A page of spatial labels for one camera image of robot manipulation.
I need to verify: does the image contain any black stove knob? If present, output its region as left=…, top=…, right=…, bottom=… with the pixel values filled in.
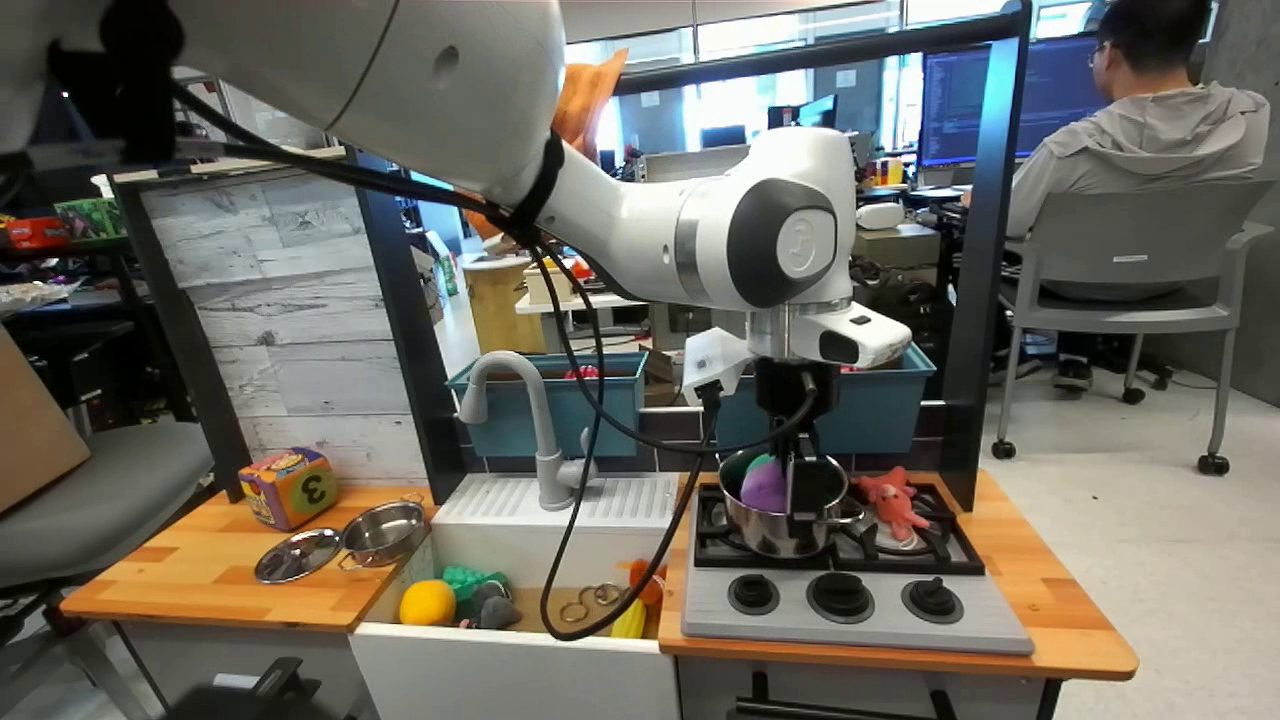
left=723, top=571, right=785, bottom=621
left=806, top=570, right=876, bottom=626
left=899, top=577, right=969, bottom=630

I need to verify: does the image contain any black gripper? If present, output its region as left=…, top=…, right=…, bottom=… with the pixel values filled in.
left=752, top=358, right=842, bottom=530

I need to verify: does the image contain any blue computer monitor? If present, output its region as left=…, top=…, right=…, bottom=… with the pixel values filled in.
left=915, top=34, right=1121, bottom=175

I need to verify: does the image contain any yellowish bucket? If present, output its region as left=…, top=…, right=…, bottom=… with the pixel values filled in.
left=460, top=252, right=553, bottom=358

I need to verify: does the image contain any brown cardboard sheet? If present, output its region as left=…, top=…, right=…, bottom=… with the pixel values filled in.
left=0, top=325, right=97, bottom=517

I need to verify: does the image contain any silver metal pot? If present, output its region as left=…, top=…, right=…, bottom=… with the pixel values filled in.
left=714, top=445, right=854, bottom=564

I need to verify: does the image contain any black metal frame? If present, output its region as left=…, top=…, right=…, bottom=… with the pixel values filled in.
left=346, top=3, right=1037, bottom=517

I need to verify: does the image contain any silver metal plate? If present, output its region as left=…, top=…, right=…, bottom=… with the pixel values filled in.
left=251, top=530, right=346, bottom=588

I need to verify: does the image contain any white toy sink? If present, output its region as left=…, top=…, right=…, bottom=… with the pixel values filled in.
left=346, top=472, right=683, bottom=720

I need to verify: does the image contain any small teal plastic bin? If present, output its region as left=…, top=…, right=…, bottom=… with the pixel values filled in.
left=447, top=349, right=652, bottom=464

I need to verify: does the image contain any gray toy stove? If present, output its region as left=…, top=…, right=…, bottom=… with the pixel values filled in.
left=680, top=478, right=1037, bottom=662

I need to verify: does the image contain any colorful number cube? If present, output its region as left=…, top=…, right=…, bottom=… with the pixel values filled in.
left=236, top=445, right=341, bottom=532

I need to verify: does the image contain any gray toy faucet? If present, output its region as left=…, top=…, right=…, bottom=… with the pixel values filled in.
left=456, top=349, right=608, bottom=517

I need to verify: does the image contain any orange plush toy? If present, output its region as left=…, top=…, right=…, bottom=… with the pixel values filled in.
left=854, top=464, right=934, bottom=544

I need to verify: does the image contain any wooden kitchen counter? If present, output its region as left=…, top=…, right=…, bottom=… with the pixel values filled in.
left=54, top=472, right=1145, bottom=688

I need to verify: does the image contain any gray office chair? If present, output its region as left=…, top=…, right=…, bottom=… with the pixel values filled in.
left=987, top=175, right=1280, bottom=480

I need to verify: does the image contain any orange toy carrot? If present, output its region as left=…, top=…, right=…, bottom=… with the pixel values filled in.
left=627, top=558, right=668, bottom=633

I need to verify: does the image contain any yellow toy banana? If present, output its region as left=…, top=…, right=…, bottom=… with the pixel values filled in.
left=611, top=598, right=652, bottom=644

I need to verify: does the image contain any orange cloth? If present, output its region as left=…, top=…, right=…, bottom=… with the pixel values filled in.
left=549, top=49, right=631, bottom=152

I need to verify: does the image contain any wire ring toy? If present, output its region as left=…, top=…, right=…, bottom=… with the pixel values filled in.
left=557, top=581, right=631, bottom=630

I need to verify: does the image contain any yellow toy ball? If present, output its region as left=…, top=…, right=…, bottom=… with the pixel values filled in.
left=395, top=577, right=460, bottom=633

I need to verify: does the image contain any silver metal bowl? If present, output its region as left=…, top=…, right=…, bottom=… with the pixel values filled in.
left=341, top=499, right=437, bottom=571

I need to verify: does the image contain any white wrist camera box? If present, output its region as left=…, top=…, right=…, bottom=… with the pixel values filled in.
left=680, top=325, right=762, bottom=400

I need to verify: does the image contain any large teal plastic bin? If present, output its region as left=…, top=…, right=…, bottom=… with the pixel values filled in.
left=704, top=342, right=940, bottom=462

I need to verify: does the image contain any seated person in hoodie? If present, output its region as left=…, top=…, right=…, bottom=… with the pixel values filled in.
left=1005, top=0, right=1280, bottom=250

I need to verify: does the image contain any purple ball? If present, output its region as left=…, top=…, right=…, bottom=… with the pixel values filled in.
left=734, top=452, right=795, bottom=520

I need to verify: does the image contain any gray wood panel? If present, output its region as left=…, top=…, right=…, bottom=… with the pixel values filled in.
left=113, top=158, right=433, bottom=493

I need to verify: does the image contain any gray seat cushion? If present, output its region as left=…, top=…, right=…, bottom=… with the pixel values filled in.
left=0, top=416, right=220, bottom=594

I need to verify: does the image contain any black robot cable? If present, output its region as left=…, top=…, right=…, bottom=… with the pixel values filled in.
left=165, top=76, right=821, bottom=644

